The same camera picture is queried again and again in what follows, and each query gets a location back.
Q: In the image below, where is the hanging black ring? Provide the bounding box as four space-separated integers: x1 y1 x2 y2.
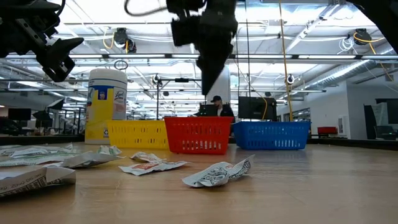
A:
113 59 129 71

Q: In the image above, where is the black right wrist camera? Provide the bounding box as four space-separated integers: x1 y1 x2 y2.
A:
169 14 202 48

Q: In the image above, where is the yellow hanging power cable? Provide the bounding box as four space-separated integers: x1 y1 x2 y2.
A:
278 0 295 123

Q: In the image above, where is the disinfecting wipes canister white lid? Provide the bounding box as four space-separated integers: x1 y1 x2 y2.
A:
84 68 129 146

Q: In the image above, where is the alcohol wipe packet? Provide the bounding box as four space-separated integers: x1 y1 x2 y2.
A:
60 151 126 170
9 146 80 160
0 164 77 198

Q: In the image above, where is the red plastic basket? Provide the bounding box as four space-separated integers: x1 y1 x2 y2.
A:
164 116 234 156

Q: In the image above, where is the yellow plastic basket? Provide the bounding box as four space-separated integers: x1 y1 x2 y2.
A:
105 119 170 150

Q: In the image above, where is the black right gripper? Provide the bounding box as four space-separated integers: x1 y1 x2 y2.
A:
195 0 239 96

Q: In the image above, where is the blue plastic basket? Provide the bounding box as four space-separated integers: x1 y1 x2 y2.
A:
231 121 312 151

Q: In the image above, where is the red bin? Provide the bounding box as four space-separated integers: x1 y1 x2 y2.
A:
317 126 338 136

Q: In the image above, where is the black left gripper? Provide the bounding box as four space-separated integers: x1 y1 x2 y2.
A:
0 0 85 83

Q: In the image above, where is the ceiling reel yellow cable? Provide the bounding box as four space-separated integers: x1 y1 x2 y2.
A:
352 27 394 82

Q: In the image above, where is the small black monitor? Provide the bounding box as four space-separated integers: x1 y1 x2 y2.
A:
198 103 218 118

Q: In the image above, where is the person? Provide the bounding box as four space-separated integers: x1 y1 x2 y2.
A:
210 95 236 119

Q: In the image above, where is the red-print ointment packet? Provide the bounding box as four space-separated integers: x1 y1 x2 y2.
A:
118 159 190 177
129 151 163 164
181 154 256 189

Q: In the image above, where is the dark wall screen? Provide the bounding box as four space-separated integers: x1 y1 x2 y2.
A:
363 98 398 141

